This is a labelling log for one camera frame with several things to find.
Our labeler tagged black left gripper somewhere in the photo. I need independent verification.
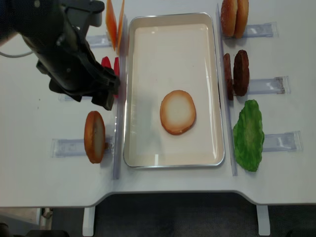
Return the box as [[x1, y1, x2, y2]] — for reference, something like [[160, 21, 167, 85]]
[[36, 34, 120, 111]]

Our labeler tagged bun slice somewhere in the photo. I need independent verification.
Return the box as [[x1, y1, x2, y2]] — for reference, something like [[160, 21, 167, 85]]
[[220, 0, 238, 37], [159, 90, 196, 135], [84, 111, 106, 163], [234, 0, 249, 39]]

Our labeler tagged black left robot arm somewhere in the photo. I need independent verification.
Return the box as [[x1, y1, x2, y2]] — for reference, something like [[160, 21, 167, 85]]
[[0, 0, 120, 111]]

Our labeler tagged outer red tomato slice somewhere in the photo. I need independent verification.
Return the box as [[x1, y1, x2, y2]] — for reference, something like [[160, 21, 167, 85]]
[[101, 56, 112, 69]]

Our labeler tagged red tomato slice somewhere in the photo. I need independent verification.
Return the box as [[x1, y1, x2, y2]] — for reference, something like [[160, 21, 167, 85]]
[[101, 56, 112, 69], [114, 57, 120, 77]]

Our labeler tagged clear cheese pusher rack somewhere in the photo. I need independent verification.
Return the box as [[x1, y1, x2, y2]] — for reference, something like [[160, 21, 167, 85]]
[[86, 35, 112, 48]]

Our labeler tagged inner red tomato slice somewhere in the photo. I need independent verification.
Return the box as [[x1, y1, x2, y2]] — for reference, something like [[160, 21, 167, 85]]
[[114, 57, 120, 77]]

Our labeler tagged outer orange cheese slice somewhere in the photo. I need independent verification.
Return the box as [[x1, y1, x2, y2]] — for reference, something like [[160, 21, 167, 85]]
[[105, 0, 117, 51]]

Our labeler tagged orange cheese slice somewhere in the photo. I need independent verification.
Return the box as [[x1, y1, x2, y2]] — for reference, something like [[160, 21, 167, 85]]
[[105, 0, 117, 51], [117, 0, 125, 55]]

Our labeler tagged inner orange cheese slice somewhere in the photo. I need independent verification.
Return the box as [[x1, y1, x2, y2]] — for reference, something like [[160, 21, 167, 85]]
[[117, 0, 125, 55]]

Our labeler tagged inner brown meat patty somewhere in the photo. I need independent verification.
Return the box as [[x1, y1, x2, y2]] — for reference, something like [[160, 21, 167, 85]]
[[223, 53, 234, 101]]

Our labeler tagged brown meat patty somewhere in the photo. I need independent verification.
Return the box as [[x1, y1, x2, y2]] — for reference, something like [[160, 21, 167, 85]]
[[233, 50, 250, 96], [223, 53, 234, 101]]

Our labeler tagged outer brown meat patty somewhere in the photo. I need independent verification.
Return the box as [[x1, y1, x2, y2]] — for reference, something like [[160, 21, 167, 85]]
[[233, 50, 250, 96]]

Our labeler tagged green lettuce leaf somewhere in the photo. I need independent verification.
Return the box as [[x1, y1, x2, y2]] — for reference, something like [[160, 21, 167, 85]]
[[233, 99, 265, 172]]

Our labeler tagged clear lettuce pusher rack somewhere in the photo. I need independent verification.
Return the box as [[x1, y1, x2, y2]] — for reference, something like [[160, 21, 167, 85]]
[[263, 131, 304, 152]]

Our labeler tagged left clear divider strip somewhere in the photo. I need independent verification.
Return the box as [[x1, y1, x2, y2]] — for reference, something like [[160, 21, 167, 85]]
[[113, 14, 128, 180]]

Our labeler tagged clear divider strip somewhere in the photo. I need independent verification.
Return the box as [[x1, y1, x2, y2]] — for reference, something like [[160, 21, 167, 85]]
[[113, 14, 128, 180], [216, 4, 237, 176]]

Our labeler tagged standing bun bottom slice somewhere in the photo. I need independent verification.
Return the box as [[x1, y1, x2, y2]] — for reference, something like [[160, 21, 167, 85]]
[[84, 111, 106, 163]]

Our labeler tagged clear bottom bun pusher rack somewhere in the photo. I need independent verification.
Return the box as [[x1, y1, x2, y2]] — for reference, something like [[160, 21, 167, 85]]
[[51, 136, 115, 158]]

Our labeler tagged clear bun pusher rack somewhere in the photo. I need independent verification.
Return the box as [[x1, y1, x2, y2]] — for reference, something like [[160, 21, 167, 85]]
[[221, 21, 279, 40], [51, 136, 115, 158]]

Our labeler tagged white rectangular tray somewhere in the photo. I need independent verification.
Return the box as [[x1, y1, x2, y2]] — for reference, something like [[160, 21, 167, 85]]
[[123, 13, 225, 168]]

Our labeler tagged right clear divider strip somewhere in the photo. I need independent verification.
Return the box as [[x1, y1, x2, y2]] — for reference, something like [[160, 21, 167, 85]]
[[216, 4, 237, 176]]

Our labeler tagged inner bun top slice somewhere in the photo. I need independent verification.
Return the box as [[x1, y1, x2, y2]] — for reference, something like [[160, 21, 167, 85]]
[[220, 0, 238, 37]]

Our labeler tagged outer bun top slice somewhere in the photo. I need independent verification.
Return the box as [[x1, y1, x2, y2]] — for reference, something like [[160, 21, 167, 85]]
[[234, 0, 249, 39]]

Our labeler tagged clear patty pusher rack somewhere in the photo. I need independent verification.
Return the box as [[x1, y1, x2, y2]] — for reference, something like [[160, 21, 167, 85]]
[[246, 76, 291, 95]]

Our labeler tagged white cable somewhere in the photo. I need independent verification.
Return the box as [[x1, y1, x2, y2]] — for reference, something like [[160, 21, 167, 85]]
[[0, 50, 34, 58]]

